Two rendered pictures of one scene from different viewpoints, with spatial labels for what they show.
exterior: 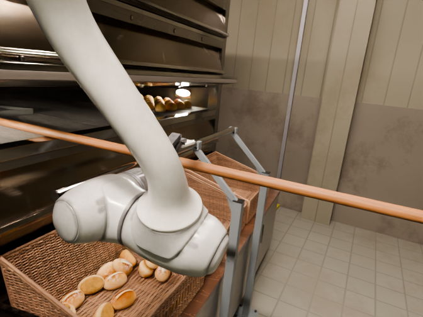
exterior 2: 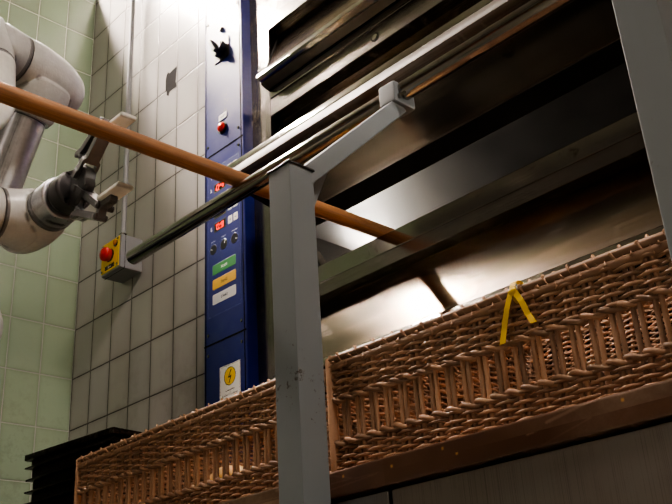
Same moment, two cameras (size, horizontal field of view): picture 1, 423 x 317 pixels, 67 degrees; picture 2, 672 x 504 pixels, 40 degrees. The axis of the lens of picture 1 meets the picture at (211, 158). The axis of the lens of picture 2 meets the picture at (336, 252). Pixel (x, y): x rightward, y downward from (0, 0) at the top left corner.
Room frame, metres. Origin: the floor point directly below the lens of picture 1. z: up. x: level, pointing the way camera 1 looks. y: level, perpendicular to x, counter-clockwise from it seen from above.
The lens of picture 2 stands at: (1.69, -1.04, 0.37)
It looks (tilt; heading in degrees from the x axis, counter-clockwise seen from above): 25 degrees up; 113
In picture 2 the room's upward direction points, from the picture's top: 4 degrees counter-clockwise
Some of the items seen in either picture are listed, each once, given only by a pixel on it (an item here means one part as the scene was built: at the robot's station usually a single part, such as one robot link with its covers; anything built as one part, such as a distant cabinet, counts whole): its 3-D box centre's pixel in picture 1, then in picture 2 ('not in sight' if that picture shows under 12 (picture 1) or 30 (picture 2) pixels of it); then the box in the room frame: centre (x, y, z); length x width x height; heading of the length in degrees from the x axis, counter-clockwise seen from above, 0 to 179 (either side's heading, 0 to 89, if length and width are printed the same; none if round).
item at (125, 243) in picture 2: not in sight; (121, 258); (0.24, 0.86, 1.46); 0.10 x 0.07 x 0.10; 158
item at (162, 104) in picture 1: (143, 100); not in sight; (2.35, 0.53, 1.21); 0.61 x 0.48 x 0.06; 68
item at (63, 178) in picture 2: not in sight; (77, 187); (0.69, 0.13, 1.21); 0.09 x 0.07 x 0.08; 157
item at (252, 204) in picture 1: (228, 182); not in sight; (2.12, -0.14, 0.72); 0.56 x 0.49 x 0.28; 158
